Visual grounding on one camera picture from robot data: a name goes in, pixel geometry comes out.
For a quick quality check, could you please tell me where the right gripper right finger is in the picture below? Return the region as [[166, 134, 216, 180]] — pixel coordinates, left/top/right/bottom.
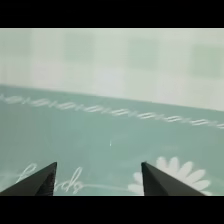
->
[[140, 161, 205, 197]]

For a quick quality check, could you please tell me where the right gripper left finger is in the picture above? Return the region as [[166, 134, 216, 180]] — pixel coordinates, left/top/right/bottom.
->
[[0, 161, 58, 197]]

